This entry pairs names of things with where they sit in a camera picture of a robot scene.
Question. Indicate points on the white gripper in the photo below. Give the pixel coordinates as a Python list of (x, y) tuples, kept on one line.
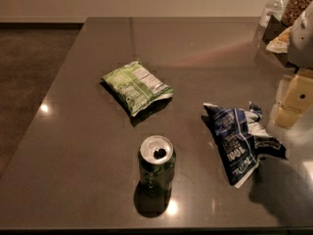
[(301, 46)]

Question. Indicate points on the green soda can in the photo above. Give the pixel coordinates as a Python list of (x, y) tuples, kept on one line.
[(157, 160)]

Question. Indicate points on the blue crumpled chip bag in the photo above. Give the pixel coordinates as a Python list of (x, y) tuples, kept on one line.
[(241, 140)]

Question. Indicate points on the clear plastic bottle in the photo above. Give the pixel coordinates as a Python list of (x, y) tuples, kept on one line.
[(273, 8)]

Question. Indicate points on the green chip bag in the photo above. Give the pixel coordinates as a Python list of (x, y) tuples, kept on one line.
[(136, 87)]

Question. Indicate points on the jar of nuts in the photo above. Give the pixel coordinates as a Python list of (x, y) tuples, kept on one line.
[(293, 10)]

